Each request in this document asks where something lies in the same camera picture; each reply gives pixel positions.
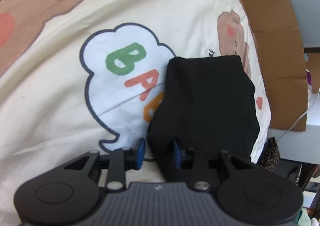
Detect leopard print folded garment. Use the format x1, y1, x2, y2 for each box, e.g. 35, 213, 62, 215
257, 137, 280, 172

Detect black shorts with bear pattern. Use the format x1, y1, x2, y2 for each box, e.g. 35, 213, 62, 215
147, 55, 260, 182

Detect cream bear print bedsheet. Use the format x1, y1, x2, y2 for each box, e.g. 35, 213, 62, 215
1, 0, 271, 225

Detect white power cable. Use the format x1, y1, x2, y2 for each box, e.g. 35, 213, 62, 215
274, 90, 320, 143

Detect flattened brown cardboard box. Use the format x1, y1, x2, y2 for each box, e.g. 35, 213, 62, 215
241, 0, 308, 131

